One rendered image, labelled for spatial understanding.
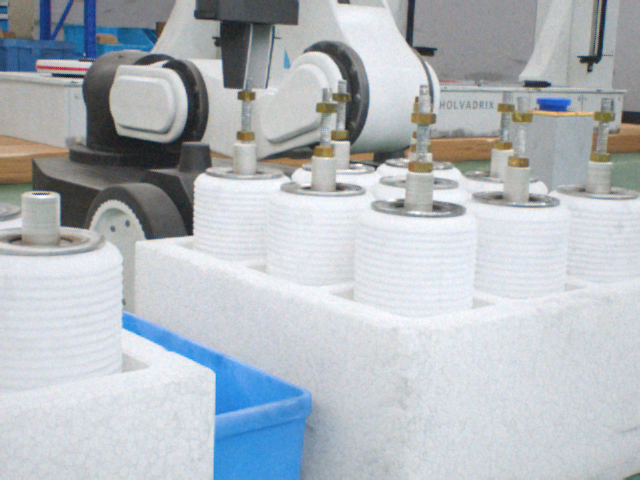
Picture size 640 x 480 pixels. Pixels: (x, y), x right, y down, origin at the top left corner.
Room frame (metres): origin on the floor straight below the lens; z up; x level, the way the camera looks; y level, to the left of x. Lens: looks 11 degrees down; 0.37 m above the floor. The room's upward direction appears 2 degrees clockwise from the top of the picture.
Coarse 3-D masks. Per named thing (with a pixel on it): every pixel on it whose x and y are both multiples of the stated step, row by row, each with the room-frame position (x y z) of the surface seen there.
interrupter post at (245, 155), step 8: (240, 144) 0.98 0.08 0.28; (248, 144) 0.98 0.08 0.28; (240, 152) 0.98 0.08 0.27; (248, 152) 0.98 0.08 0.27; (256, 152) 0.99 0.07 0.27; (240, 160) 0.98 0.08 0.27; (248, 160) 0.98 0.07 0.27; (256, 160) 0.99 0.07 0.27; (240, 168) 0.98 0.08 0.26; (248, 168) 0.98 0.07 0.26
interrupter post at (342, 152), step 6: (336, 144) 1.05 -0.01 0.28; (342, 144) 1.05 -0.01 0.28; (348, 144) 1.06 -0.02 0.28; (336, 150) 1.05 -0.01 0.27; (342, 150) 1.05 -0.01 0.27; (348, 150) 1.06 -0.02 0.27; (336, 156) 1.05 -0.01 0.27; (342, 156) 1.05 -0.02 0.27; (348, 156) 1.06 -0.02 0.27; (342, 162) 1.06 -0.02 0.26; (348, 162) 1.06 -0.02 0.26; (342, 168) 1.06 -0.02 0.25; (348, 168) 1.06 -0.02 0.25
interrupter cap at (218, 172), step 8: (208, 168) 1.00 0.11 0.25; (216, 168) 1.01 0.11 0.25; (224, 168) 1.01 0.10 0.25; (232, 168) 1.01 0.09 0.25; (256, 168) 1.02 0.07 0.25; (264, 168) 1.02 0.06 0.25; (216, 176) 0.96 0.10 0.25; (224, 176) 0.95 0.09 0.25; (232, 176) 0.95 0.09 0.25; (240, 176) 0.95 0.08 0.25; (248, 176) 0.95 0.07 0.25; (256, 176) 0.95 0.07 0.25; (264, 176) 0.96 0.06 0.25; (272, 176) 0.96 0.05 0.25; (280, 176) 0.98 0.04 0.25
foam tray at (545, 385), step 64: (192, 256) 0.93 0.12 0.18; (192, 320) 0.92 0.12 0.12; (256, 320) 0.84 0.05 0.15; (320, 320) 0.78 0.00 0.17; (384, 320) 0.73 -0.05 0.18; (448, 320) 0.74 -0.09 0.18; (512, 320) 0.77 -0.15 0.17; (576, 320) 0.82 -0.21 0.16; (320, 384) 0.77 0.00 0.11; (384, 384) 0.72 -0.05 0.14; (448, 384) 0.73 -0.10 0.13; (512, 384) 0.77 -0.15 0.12; (576, 384) 0.83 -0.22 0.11; (320, 448) 0.77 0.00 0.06; (384, 448) 0.72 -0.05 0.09; (448, 448) 0.73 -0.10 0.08; (512, 448) 0.78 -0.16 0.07; (576, 448) 0.83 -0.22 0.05
